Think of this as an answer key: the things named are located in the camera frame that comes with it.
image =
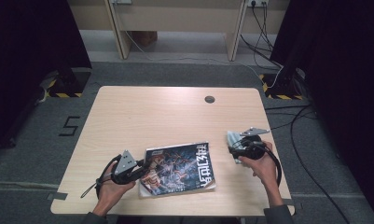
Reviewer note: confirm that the dark blue illustrated book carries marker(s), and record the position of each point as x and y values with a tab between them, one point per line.
181	171

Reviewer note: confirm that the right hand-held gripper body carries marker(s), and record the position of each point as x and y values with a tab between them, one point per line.
253	149

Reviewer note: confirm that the beige wooden desk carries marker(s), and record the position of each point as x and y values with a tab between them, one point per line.
175	15

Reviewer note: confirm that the brown cardboard box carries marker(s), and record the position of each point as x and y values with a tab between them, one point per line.
145	37

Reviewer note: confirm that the black curtain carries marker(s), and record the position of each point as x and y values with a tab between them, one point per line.
26	62
346	93

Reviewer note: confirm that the white wall socket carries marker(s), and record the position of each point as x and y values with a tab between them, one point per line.
121	1

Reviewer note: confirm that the black stand base striped tape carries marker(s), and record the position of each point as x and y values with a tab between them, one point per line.
69	84
282	90

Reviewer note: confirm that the grey tape piece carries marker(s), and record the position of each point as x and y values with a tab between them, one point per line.
292	203
57	196

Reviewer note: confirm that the light blue textured cloth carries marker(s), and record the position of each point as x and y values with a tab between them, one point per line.
234	138

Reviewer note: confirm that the white power strip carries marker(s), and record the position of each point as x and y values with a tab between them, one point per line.
258	2

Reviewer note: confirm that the person's right hand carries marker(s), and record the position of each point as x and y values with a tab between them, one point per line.
267	168

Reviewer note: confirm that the person's left hand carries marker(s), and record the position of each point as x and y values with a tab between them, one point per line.
110	196

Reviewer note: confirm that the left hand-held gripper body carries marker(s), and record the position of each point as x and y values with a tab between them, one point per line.
125	168

